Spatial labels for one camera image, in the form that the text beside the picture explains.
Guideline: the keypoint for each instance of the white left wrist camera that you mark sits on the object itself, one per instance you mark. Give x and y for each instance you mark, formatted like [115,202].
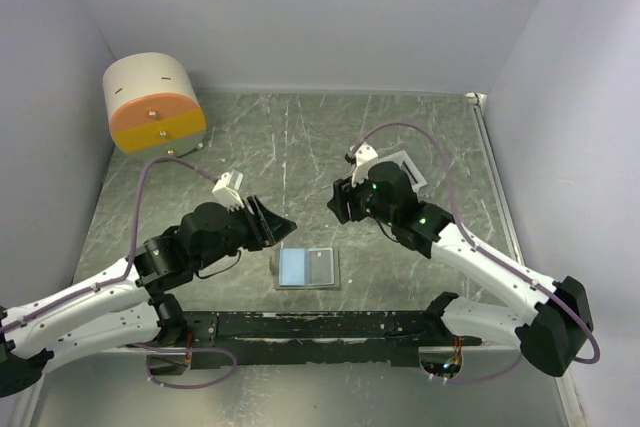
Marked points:
[225,190]

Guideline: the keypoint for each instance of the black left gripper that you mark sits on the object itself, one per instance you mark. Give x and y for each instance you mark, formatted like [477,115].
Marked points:
[273,226]

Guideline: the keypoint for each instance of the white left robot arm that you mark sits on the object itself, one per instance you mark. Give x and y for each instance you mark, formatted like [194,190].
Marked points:
[131,301]

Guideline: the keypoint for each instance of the aluminium frame rail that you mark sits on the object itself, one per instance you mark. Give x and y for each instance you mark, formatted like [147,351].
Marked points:
[477,102]

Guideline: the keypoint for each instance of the blue silver card holder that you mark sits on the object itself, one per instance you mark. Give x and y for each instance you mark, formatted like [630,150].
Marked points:
[306,269]

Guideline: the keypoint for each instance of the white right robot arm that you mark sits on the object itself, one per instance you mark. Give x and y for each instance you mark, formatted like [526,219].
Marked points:
[548,320]

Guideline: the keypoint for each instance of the black credit card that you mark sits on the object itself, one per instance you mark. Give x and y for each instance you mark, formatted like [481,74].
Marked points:
[321,267]

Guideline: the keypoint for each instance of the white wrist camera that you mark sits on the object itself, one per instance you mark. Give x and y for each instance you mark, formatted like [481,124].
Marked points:
[225,190]
[362,160]

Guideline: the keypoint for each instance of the round drawer cabinet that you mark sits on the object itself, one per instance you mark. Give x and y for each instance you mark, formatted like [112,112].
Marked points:
[152,107]

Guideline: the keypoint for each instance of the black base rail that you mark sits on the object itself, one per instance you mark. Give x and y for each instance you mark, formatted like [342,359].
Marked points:
[300,338]

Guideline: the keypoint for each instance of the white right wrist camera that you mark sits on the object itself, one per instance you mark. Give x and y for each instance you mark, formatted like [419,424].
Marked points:
[362,160]

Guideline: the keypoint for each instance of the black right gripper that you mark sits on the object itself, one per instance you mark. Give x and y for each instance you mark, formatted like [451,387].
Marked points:
[343,200]

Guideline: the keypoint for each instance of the white card tray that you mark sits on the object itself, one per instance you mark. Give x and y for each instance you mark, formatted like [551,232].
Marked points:
[407,165]

